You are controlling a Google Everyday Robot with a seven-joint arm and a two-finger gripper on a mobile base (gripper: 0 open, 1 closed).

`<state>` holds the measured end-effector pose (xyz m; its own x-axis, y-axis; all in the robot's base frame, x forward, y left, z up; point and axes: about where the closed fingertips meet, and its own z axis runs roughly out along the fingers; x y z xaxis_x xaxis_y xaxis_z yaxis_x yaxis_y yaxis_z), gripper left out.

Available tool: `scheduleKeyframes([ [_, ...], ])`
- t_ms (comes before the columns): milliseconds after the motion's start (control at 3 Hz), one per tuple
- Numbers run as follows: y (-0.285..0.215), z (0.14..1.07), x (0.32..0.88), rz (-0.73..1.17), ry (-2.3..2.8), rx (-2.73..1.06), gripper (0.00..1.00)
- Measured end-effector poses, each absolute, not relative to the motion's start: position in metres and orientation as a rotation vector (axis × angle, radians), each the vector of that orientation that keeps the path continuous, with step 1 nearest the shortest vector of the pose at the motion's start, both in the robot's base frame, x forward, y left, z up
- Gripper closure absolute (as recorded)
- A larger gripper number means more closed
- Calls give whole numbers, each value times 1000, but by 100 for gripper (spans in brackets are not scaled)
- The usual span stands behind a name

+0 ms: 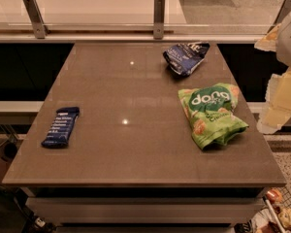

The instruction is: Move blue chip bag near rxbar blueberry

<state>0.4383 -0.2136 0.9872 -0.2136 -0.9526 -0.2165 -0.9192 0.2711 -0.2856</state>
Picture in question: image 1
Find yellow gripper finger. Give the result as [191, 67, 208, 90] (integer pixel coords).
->
[257, 67, 291, 134]
[254, 24, 280, 51]

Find blue chip bag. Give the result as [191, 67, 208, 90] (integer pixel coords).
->
[163, 42, 210, 77]

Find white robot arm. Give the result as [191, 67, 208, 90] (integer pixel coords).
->
[254, 11, 291, 134]

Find green snack bag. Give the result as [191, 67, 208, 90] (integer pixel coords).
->
[178, 83, 248, 150]

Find blue rxbar blueberry bar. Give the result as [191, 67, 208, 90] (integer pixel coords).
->
[41, 107, 80, 149]

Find right metal railing bracket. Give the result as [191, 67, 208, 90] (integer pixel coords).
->
[269, 0, 291, 31]

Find metal railing bracket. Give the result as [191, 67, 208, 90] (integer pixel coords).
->
[153, 0, 165, 39]
[22, 0, 49, 39]
[269, 0, 291, 31]

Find middle metal railing bracket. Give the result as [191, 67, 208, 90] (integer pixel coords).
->
[153, 0, 165, 39]

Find wire basket with snacks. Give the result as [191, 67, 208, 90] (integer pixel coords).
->
[249, 187, 291, 233]

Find left metal railing bracket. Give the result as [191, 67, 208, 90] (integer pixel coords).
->
[22, 0, 49, 39]

